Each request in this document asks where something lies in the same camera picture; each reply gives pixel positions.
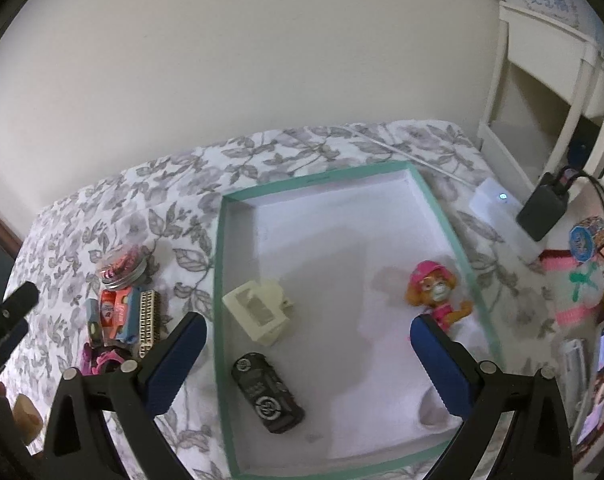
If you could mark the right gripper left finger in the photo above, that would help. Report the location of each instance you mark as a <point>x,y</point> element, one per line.
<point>78,444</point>

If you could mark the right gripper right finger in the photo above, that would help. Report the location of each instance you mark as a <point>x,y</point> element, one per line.
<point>537,443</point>

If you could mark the pink toy watch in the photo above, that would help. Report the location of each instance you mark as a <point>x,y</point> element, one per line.
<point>102,360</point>

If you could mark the gold black comb block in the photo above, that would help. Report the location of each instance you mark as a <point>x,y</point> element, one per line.
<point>149,321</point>

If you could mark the brown pink puppy figure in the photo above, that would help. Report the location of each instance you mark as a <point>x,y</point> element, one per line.
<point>431,286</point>

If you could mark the black toy car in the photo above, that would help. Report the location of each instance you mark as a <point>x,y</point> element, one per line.
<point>270,398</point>

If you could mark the cream plastic toy block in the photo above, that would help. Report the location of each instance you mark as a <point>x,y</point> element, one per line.
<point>260,309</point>

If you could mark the orange blue tape dispenser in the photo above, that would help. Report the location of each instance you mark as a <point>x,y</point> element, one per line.
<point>119,315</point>

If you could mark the clear jar of pink clips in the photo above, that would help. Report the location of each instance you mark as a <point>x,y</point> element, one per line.
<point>123,266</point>

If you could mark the white router box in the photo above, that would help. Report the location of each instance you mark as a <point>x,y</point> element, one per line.
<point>495,206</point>

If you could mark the black power bank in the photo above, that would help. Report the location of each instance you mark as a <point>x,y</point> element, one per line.
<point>544,208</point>

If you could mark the floral grey white blanket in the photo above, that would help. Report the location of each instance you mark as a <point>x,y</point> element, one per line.
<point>172,207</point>

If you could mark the green rimmed white tray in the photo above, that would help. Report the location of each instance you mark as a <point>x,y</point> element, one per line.
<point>342,245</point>

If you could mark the white wooden shelf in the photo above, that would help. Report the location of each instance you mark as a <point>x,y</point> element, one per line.
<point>545,103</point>

